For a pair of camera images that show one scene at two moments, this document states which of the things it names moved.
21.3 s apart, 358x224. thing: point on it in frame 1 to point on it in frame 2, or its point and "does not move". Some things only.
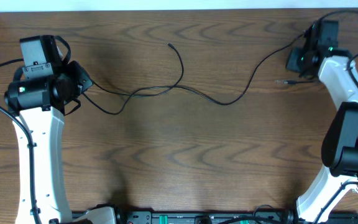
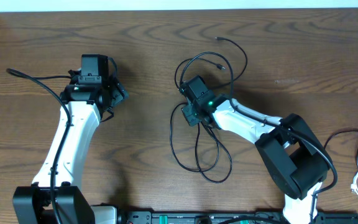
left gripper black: x=87 y=81 to x=119 y=93
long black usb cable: x=202 y=95 to x=223 y=142
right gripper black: x=291 y=64 to x=191 y=120
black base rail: x=227 y=218 does not move
